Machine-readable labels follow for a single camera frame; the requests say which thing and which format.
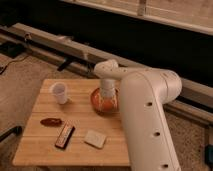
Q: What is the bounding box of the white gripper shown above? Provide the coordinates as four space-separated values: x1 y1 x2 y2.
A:
97 79 119 110

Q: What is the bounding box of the orange ceramic bowl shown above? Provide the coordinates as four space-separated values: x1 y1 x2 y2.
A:
90 88 119 113

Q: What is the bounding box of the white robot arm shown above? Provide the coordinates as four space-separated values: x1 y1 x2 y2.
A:
94 60 182 171

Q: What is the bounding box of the wooden table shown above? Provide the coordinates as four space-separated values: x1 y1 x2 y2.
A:
13 79 129 166

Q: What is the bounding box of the pale green sponge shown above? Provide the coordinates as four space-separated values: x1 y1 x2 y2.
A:
84 130 106 149

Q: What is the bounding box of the dark chocolate bar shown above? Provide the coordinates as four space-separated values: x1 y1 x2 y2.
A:
55 123 75 149

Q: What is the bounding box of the dark red pepper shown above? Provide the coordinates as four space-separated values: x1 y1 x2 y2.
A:
40 118 62 127

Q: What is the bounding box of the black cable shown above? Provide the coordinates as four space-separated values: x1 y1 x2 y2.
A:
0 53 31 75

